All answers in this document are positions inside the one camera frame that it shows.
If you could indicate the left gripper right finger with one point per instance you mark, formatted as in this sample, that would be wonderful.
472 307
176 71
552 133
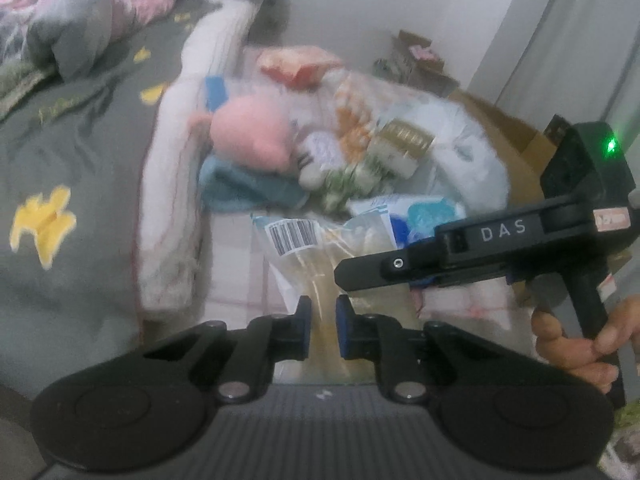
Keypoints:
411 366

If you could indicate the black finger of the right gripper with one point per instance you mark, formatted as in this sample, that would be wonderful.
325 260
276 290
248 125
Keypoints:
408 265

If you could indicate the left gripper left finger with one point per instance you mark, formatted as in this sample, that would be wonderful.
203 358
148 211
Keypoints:
235 366

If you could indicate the clear plastic barcode bag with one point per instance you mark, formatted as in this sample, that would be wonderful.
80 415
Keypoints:
303 253

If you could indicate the person's right hand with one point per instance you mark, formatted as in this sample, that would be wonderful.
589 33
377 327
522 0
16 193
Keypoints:
583 357

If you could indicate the plaid floral mattress sheet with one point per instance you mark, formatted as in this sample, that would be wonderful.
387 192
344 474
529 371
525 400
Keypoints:
235 282

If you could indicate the blue white tissue pack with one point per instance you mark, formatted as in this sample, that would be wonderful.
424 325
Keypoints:
411 217

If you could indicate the brown cardboard box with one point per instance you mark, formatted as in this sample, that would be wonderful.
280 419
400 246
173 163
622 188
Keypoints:
524 150

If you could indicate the gold green packaged item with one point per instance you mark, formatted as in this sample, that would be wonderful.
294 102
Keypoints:
399 147

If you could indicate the white fluffy blanket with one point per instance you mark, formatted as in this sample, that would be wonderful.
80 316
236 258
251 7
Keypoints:
170 222

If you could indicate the orange white striped cloth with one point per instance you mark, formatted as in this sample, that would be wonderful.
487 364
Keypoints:
358 100

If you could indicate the blue folded towel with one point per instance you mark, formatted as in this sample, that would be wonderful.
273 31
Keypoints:
226 187

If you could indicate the pink plush toy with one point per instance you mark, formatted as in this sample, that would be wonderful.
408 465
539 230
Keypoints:
252 131

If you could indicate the pink wet wipes pack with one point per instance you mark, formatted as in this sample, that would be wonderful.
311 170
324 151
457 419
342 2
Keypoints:
298 68

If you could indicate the far open cardboard box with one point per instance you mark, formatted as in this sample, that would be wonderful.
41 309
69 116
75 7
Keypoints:
414 63

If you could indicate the grey bedsheet yellow stars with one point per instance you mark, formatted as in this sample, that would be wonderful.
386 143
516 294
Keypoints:
71 166

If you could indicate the pink patterned quilt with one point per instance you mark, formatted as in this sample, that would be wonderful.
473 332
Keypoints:
41 39

